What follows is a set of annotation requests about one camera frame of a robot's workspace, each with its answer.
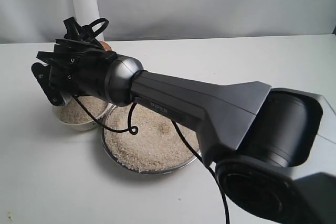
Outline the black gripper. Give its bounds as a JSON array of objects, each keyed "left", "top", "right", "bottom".
[{"left": 50, "top": 39, "right": 118, "bottom": 98}]

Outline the brown wooden cup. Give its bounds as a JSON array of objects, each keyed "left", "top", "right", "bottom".
[{"left": 99, "top": 41, "right": 112, "bottom": 51}]

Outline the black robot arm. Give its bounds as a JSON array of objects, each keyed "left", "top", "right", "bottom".
[{"left": 39, "top": 39, "right": 335, "bottom": 223}]

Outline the white ceramic bowl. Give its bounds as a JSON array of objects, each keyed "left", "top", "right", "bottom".
[{"left": 52, "top": 103, "right": 112, "bottom": 131}]

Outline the rice heap in tray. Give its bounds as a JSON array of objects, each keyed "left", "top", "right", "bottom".
[{"left": 104, "top": 104, "right": 200, "bottom": 170}]

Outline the round steel tray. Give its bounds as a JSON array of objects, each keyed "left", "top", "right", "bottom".
[{"left": 101, "top": 103, "right": 208, "bottom": 174}]

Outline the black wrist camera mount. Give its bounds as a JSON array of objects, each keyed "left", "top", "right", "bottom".
[{"left": 31, "top": 62, "right": 71, "bottom": 107}]

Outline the black cable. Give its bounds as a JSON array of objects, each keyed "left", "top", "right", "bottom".
[{"left": 36, "top": 17, "right": 232, "bottom": 224}]

